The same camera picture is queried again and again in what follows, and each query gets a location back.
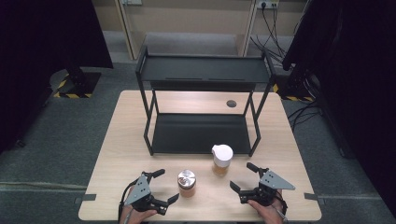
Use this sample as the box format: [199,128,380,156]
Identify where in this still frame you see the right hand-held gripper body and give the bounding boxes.
[238,169,296,207]

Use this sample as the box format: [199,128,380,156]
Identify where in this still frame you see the black curtain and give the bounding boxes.
[281,0,396,217]
[0,0,114,154]

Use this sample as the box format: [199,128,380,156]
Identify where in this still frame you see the silver lid spice jar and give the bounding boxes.
[177,169,197,199]

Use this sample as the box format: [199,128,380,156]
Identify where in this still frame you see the white wall power outlet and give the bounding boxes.
[256,0,280,10]

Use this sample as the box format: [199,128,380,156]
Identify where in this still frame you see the black metal two-tier rack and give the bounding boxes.
[134,46,276,158]

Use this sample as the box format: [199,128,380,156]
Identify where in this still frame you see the black cables on floor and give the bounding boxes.
[287,98,322,133]

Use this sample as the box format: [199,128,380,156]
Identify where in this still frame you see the left hand-held gripper cable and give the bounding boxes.
[118,178,139,224]

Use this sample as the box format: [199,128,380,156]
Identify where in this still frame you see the white lid seasoning jar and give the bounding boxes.
[211,144,234,176]

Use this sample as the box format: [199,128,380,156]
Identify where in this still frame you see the person's right hand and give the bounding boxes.
[247,189,285,224]

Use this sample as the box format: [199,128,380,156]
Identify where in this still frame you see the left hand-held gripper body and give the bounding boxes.
[123,172,169,216]

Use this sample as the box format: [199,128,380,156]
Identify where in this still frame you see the hand-held gripper cable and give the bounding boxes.
[274,189,290,224]
[118,178,139,224]

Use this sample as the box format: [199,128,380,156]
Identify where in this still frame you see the black cables at outlet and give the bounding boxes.
[249,2,288,63]

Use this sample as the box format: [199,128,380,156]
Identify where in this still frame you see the black stand base striped tape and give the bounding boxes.
[49,66,103,100]
[272,70,316,103]

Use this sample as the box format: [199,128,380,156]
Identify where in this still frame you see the person's left hand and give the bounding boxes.
[119,203,159,224]

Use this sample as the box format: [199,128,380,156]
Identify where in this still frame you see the right hand-held gripper cable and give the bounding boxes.
[274,189,290,224]

